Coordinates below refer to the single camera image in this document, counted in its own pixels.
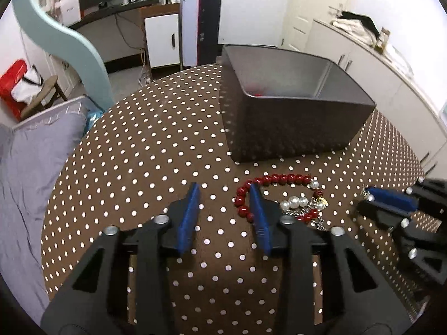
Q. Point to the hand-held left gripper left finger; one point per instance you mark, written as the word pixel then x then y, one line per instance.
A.
pixel 187 223

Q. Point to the red bag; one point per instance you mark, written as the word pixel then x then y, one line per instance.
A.
pixel 10 80

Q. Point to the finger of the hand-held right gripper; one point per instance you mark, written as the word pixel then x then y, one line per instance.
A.
pixel 391 199
pixel 384 216

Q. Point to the dark grey storage box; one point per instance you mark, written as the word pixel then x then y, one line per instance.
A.
pixel 290 129

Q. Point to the dark glass bottle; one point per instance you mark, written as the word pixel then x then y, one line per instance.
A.
pixel 382 40

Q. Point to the grey duvet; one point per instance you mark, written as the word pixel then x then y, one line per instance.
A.
pixel 28 188

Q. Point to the white tote bag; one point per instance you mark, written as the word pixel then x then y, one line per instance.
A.
pixel 26 89

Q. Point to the cream door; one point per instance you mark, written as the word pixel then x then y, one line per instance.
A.
pixel 314 0

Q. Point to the wooden chair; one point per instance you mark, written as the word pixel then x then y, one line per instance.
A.
pixel 43 97

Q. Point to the blue patterned bedsheet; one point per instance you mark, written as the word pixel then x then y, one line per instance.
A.
pixel 93 118

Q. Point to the brown polka-dot tablecloth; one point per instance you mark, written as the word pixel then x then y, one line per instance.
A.
pixel 157 146

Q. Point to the white garment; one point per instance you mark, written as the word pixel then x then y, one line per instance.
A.
pixel 352 29

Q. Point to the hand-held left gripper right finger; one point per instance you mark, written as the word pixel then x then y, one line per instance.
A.
pixel 262 216

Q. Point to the black garment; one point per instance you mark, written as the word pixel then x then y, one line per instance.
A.
pixel 363 21

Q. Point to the light teal bunk bed frame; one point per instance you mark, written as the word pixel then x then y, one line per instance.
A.
pixel 70 42

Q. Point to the dark desk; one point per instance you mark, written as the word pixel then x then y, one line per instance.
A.
pixel 104 11

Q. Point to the white plastic bag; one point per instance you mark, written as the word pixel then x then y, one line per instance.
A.
pixel 400 61

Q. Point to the white sideboard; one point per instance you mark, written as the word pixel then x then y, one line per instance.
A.
pixel 384 87

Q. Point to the white desk cabinet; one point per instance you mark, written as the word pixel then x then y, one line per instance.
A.
pixel 161 40

